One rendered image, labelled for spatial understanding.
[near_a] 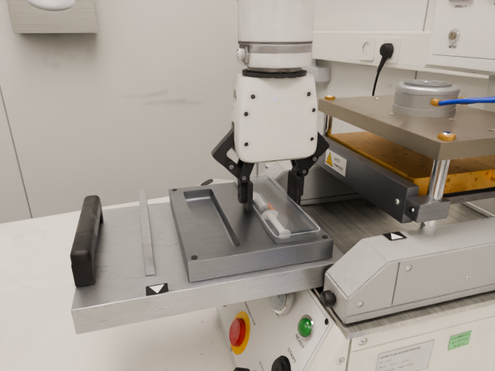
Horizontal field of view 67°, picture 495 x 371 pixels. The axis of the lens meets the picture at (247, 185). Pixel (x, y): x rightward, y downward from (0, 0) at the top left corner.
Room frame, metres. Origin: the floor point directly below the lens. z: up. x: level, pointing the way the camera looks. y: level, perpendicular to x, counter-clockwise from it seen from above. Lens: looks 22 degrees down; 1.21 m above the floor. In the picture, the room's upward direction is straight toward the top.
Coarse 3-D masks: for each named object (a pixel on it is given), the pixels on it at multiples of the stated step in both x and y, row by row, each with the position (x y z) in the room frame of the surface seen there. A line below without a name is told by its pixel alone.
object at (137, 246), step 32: (128, 224) 0.45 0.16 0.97; (160, 224) 0.45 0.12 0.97; (96, 256) 0.37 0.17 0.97; (128, 256) 0.37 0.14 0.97; (160, 256) 0.37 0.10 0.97; (96, 288) 0.31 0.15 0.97; (128, 288) 0.31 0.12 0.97; (192, 288) 0.31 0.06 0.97; (224, 288) 0.32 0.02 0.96; (256, 288) 0.33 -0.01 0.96; (288, 288) 0.34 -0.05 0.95; (96, 320) 0.29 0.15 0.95; (128, 320) 0.29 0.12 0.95
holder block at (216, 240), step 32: (192, 192) 0.51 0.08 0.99; (224, 192) 0.50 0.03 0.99; (192, 224) 0.40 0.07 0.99; (224, 224) 0.43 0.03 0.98; (256, 224) 0.40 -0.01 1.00; (192, 256) 0.33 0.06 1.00; (224, 256) 0.33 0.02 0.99; (256, 256) 0.34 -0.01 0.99; (288, 256) 0.35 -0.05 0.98; (320, 256) 0.36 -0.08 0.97
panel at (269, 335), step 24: (240, 312) 0.46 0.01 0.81; (264, 312) 0.42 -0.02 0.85; (288, 312) 0.38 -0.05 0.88; (312, 312) 0.35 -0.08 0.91; (264, 336) 0.39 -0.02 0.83; (288, 336) 0.36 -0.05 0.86; (312, 336) 0.33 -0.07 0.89; (240, 360) 0.41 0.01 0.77; (264, 360) 0.37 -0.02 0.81; (288, 360) 0.33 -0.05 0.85; (312, 360) 0.31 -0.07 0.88
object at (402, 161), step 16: (352, 144) 0.53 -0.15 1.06; (368, 144) 0.53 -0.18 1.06; (384, 144) 0.53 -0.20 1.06; (384, 160) 0.45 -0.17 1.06; (400, 160) 0.45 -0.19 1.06; (416, 160) 0.45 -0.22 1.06; (432, 160) 0.45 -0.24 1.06; (464, 160) 0.45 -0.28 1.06; (480, 160) 0.45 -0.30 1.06; (416, 176) 0.40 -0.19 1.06; (448, 176) 0.41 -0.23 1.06; (464, 176) 0.41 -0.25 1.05; (480, 176) 0.42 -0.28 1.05; (448, 192) 0.41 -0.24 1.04; (464, 192) 0.42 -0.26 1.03; (480, 192) 0.42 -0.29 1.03
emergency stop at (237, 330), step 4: (236, 320) 0.45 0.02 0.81; (240, 320) 0.44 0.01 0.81; (232, 324) 0.45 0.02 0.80; (236, 324) 0.44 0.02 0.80; (240, 324) 0.44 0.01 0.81; (244, 324) 0.44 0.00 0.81; (232, 328) 0.45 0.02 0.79; (236, 328) 0.44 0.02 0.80; (240, 328) 0.43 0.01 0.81; (244, 328) 0.43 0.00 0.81; (232, 332) 0.44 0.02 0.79; (236, 332) 0.43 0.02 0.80; (240, 332) 0.43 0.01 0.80; (244, 332) 0.43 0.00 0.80; (232, 336) 0.44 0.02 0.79; (236, 336) 0.43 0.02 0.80; (240, 336) 0.42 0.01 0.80; (244, 336) 0.42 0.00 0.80; (232, 340) 0.43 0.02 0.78; (236, 340) 0.42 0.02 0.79; (240, 340) 0.42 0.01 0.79; (232, 344) 0.43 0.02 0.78; (236, 344) 0.42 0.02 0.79; (240, 344) 0.42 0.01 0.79
